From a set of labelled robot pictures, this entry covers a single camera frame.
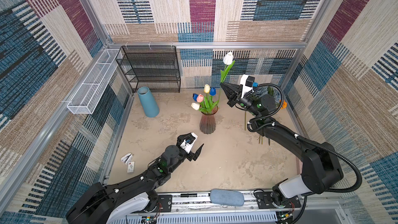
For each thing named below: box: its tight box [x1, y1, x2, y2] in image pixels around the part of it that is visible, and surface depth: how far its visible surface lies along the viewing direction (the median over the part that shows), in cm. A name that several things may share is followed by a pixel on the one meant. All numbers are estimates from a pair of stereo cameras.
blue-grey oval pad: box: [209, 188, 245, 207], surface depth 74 cm
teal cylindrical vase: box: [137, 86, 160, 118], surface depth 98 cm
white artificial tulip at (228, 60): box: [220, 51, 236, 84], surface depth 57 cm
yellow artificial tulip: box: [204, 84, 211, 115], surface depth 81 cm
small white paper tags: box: [120, 152, 135, 173], surface depth 87 cm
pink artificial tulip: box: [196, 93, 207, 115], surface depth 77 cm
